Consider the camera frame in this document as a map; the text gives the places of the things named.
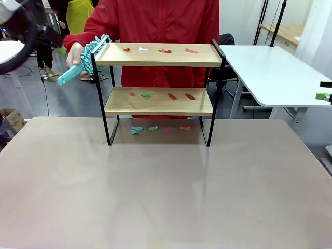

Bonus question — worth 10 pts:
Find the black frame wooden shelf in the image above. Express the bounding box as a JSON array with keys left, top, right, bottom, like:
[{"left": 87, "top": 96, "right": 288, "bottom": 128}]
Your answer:
[{"left": 90, "top": 36, "right": 227, "bottom": 147}]

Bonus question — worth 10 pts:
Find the wooden background table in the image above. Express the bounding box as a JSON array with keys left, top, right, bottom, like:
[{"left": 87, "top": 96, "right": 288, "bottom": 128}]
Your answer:
[{"left": 258, "top": 24, "right": 305, "bottom": 46}]

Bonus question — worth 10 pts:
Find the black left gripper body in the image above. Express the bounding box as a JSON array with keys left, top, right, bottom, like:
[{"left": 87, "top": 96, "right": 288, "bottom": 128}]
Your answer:
[{"left": 38, "top": 24, "right": 64, "bottom": 49}]

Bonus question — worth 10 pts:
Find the black pole stand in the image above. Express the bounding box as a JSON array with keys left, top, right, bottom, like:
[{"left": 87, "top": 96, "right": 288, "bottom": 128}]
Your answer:
[{"left": 269, "top": 0, "right": 287, "bottom": 47}]

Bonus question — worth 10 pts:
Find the black office chair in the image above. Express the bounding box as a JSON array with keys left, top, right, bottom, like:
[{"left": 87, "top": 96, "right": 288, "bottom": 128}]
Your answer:
[{"left": 207, "top": 33, "right": 244, "bottom": 99}]

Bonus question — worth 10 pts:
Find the black tripod stand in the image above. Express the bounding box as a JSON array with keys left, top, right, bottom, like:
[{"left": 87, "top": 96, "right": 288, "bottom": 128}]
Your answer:
[{"left": 253, "top": 0, "right": 269, "bottom": 45}]

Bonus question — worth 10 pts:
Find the person in red jacket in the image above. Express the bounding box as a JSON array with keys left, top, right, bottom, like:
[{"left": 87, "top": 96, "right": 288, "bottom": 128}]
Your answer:
[{"left": 84, "top": 0, "right": 220, "bottom": 119}]

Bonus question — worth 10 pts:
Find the person in grey top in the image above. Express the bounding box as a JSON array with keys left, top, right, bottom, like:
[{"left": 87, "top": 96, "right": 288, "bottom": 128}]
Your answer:
[{"left": 36, "top": 38, "right": 61, "bottom": 82}]

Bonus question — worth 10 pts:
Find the thin black floor cable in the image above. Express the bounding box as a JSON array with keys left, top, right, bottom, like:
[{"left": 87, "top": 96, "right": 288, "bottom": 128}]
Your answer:
[{"left": 38, "top": 66, "right": 50, "bottom": 117}]

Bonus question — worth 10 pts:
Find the person in yellow apron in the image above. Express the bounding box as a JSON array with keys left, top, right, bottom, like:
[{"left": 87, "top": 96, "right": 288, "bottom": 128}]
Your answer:
[{"left": 48, "top": 0, "right": 107, "bottom": 84}]

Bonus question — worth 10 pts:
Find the cardboard box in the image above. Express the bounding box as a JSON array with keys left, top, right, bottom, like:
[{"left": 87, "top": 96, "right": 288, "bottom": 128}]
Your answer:
[{"left": 0, "top": 108, "right": 26, "bottom": 132}]

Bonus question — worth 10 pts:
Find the person right forearm red sleeve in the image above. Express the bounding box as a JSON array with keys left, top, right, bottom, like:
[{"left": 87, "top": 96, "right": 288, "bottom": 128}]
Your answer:
[{"left": 63, "top": 31, "right": 109, "bottom": 54}]

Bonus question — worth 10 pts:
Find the person right hand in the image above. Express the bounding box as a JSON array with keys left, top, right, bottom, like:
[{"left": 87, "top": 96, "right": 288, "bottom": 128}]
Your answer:
[{"left": 65, "top": 41, "right": 86, "bottom": 69}]

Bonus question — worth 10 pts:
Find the large white side table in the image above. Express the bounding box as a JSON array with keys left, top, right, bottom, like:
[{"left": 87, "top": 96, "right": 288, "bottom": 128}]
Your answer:
[{"left": 218, "top": 45, "right": 332, "bottom": 128}]

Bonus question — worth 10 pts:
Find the white desk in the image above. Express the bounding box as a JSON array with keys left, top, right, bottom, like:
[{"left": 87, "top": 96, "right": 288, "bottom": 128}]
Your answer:
[{"left": 0, "top": 40, "right": 26, "bottom": 89}]

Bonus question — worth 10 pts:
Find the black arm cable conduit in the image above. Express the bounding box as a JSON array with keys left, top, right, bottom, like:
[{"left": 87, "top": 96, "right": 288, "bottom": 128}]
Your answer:
[{"left": 0, "top": 2, "right": 39, "bottom": 76}]

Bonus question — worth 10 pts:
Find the teal chenille duster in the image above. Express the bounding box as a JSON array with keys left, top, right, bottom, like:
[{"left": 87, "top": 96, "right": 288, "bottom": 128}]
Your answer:
[{"left": 57, "top": 34, "right": 113, "bottom": 87}]

